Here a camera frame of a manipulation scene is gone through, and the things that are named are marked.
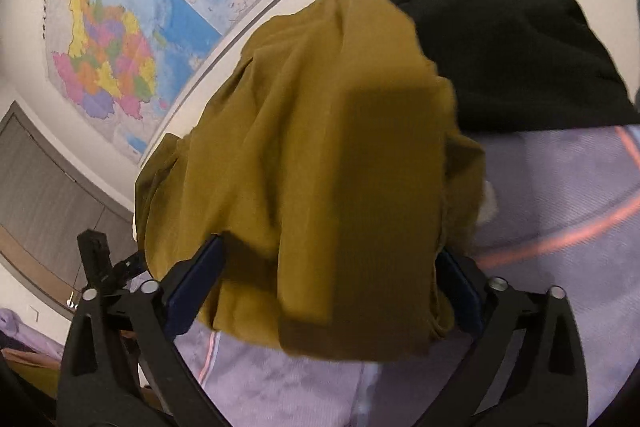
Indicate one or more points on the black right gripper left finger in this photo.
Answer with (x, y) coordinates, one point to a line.
(120, 365)

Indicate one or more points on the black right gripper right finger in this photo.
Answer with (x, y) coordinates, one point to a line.
(525, 366)

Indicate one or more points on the olive mustard jacket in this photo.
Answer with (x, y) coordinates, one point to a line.
(331, 164)

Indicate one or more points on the lilac garment on rack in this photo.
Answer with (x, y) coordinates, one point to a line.
(13, 327)

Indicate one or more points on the black garment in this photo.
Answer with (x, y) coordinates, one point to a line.
(521, 65)

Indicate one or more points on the colourful wall map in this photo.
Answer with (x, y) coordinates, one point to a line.
(125, 65)

